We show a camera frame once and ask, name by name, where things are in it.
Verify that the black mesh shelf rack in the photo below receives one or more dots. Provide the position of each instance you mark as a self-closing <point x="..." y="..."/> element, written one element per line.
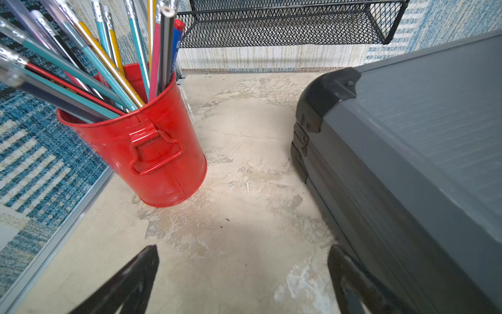
<point x="225" y="24"/>

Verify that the red metal pencil bucket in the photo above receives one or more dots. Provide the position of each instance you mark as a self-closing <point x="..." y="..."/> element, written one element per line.
<point x="154" y="150"/>

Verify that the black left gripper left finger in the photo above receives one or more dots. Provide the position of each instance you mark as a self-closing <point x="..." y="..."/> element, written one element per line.
<point x="128" y="290"/>

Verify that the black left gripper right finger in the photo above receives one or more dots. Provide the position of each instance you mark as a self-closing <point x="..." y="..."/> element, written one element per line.
<point x="357" y="290"/>

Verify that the grey poker set case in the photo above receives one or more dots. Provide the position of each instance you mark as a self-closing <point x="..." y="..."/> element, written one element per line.
<point x="403" y="158"/>

